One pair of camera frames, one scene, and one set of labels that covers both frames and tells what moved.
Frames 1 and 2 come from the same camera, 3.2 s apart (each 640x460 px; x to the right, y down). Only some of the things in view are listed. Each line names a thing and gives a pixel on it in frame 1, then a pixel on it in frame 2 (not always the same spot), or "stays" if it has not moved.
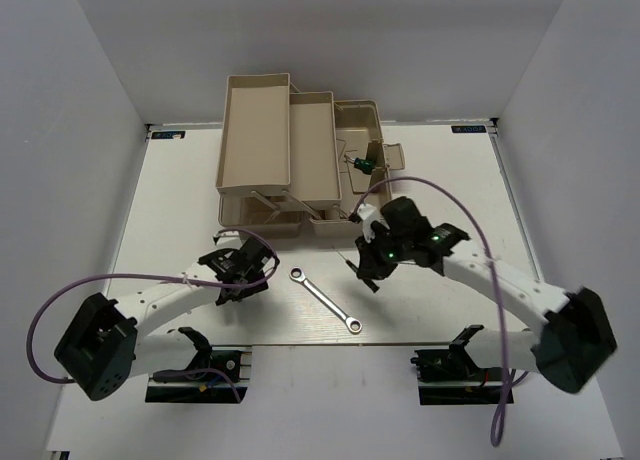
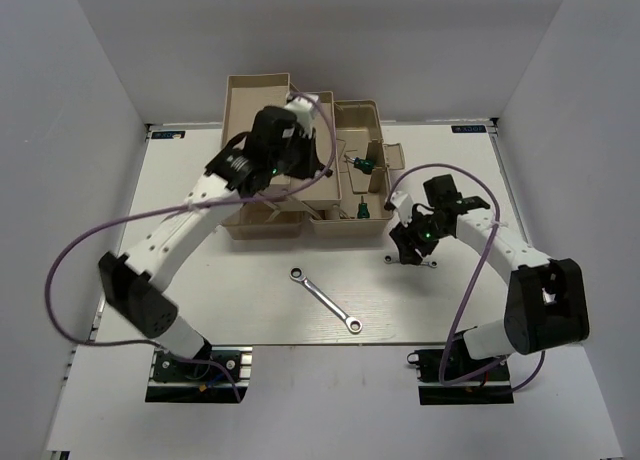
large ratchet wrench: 353,324 stays
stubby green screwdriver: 366,166 stays
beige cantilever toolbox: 285,158 stays
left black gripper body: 245,291 -> 298,160
